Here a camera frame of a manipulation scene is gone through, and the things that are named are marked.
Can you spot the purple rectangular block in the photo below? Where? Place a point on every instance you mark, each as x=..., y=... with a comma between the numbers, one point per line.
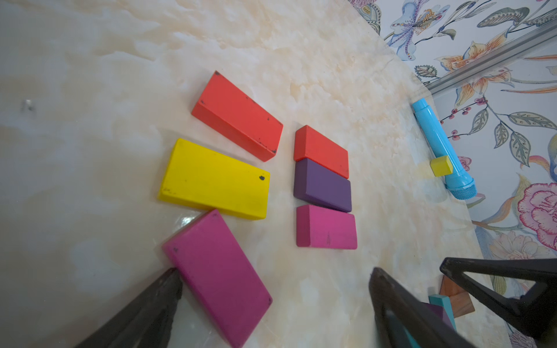
x=318, y=185

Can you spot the purple triangle block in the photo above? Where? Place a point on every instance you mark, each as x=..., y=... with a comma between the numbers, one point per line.
x=440, y=312

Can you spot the brown small block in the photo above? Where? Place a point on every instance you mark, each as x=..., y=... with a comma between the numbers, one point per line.
x=460, y=299

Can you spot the teal small block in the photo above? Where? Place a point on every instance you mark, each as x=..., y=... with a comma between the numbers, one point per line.
x=445, y=302

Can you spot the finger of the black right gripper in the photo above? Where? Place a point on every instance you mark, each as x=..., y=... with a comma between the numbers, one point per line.
x=521, y=292

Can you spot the magenta rectangular block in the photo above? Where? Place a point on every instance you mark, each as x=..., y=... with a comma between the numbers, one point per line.
x=220, y=276
x=319, y=227

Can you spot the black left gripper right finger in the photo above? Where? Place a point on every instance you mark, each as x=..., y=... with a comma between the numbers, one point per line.
x=397, y=311

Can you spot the red rectangular block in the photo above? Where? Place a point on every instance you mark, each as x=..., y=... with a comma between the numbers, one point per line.
x=229, y=111
x=312, y=145

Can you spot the blue toy microphone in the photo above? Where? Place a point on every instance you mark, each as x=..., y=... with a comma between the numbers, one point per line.
x=460, y=184

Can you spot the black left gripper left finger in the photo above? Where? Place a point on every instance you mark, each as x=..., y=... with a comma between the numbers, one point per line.
x=146, y=321

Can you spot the small yellow cube block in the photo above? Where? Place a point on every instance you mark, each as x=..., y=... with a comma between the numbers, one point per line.
x=442, y=166

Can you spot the yellow rectangular block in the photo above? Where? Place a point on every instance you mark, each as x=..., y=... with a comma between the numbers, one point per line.
x=204, y=179

